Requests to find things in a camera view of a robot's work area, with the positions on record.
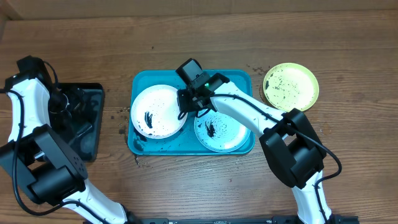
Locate white plate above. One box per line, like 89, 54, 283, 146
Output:
131, 85, 187, 139

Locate yellow-green plate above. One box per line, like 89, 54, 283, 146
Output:
263, 63, 320, 112

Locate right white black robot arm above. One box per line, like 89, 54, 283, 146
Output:
178, 72, 332, 223

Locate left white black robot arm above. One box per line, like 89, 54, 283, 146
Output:
1, 55, 139, 223

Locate black water tray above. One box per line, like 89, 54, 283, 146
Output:
49, 83, 104, 162

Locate light blue dirty plate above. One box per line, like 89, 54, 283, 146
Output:
194, 110, 251, 153

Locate teal plastic tray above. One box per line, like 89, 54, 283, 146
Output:
127, 70, 255, 156

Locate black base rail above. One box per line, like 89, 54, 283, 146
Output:
140, 215, 360, 224

